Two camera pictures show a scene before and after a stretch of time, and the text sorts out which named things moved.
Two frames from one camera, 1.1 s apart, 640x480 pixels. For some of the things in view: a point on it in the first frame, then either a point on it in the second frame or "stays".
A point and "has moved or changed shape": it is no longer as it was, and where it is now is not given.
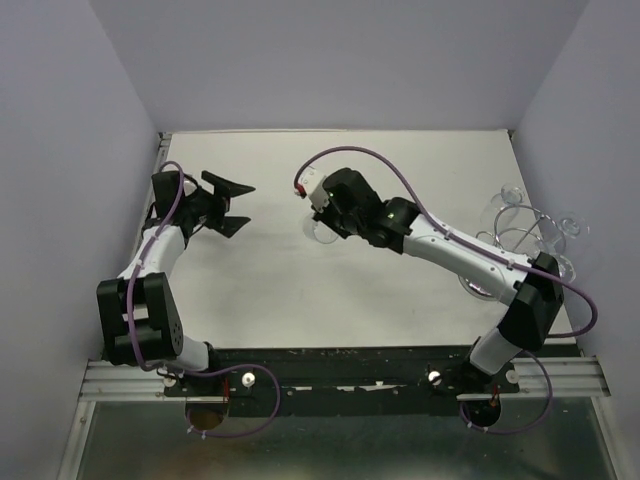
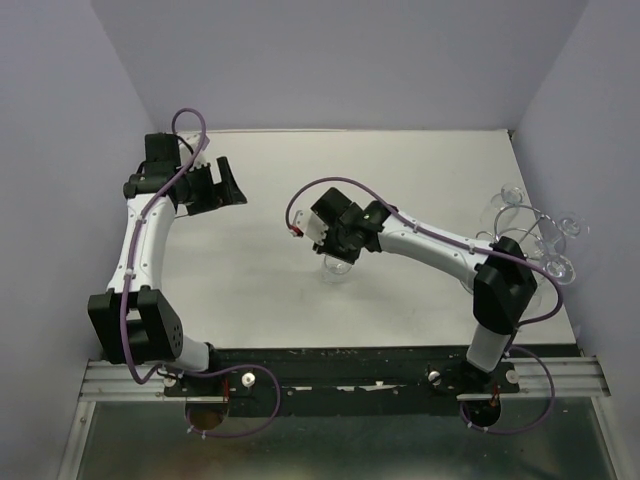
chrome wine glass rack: x=474 y=290 has moved or changed shape
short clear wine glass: x=317 y=230 has moved or changed shape
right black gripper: x=324 y=217 → x=327 y=249
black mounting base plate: x=396 y=382 stays
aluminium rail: x=107 y=381 stays
